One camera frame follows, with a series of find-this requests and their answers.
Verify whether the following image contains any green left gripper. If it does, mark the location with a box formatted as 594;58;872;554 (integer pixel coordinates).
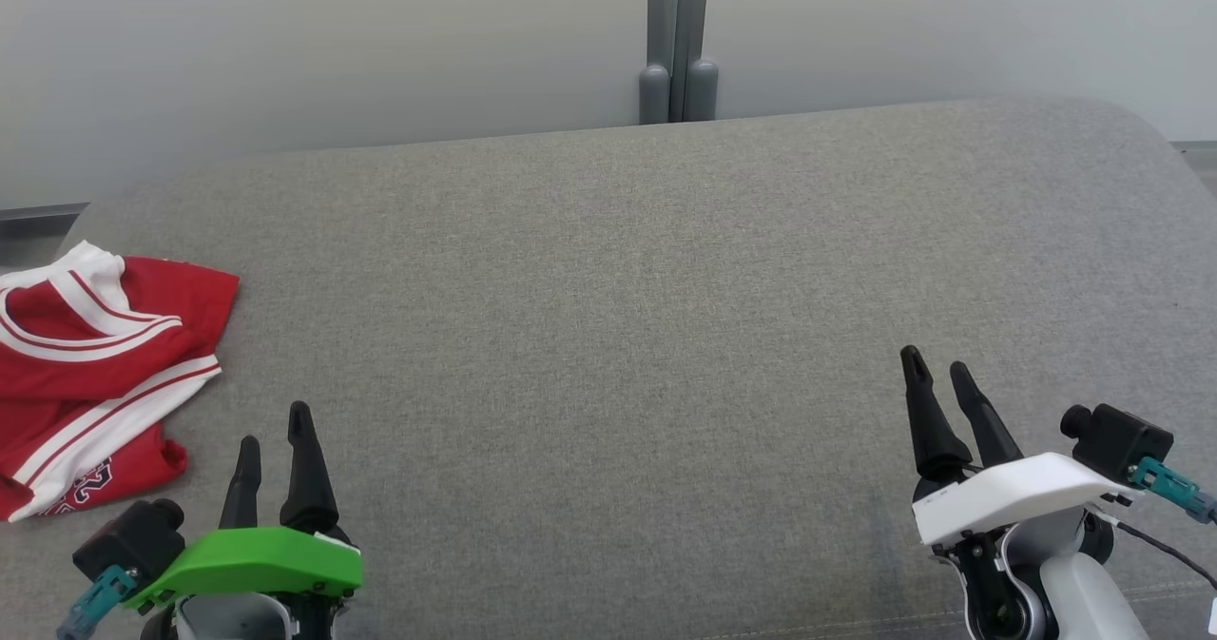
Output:
124;400;364;640

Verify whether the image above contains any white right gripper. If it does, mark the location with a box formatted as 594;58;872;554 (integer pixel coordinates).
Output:
900;345;1134;565

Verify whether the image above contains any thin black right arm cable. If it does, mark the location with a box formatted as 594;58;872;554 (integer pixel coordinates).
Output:
1108;516;1217;590

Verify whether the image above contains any teal right camera connector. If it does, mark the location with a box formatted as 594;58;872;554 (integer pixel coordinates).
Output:
1130;456;1217;525

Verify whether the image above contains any teal camera connector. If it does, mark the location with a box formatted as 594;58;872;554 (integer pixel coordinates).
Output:
1130;456;1217;525
55;564;140;640

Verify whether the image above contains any teal left camera connector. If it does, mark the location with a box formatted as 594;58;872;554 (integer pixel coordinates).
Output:
55;564;140;640

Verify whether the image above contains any red basketball jersey white trim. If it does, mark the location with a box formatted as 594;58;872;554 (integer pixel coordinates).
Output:
0;241;241;513

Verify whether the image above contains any grey double partition post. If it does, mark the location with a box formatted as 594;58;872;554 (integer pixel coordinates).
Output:
639;0;720;125

